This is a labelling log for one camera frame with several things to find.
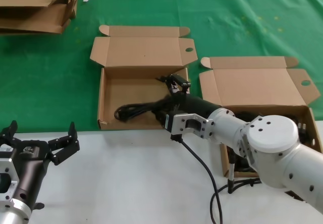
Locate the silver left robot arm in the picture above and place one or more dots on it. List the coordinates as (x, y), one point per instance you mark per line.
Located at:
(12, 214)

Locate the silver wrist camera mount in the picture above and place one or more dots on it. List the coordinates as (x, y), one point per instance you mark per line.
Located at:
(186, 123)
(7, 168)

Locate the open brown cardboard box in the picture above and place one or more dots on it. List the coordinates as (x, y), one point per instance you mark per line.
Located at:
(136, 87)
(257, 85)

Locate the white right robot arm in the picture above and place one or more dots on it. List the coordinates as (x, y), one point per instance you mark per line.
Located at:
(272, 138)

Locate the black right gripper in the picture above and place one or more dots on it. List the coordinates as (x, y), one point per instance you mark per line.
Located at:
(196, 105)

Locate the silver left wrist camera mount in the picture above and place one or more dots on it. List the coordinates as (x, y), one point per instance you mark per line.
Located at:
(7, 168)

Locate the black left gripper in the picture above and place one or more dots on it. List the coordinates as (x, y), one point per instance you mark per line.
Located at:
(30, 163)

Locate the green table cloth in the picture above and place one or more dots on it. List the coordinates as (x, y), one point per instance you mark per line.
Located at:
(50, 82)

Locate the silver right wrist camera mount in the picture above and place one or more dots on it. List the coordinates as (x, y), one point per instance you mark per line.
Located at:
(186, 123)

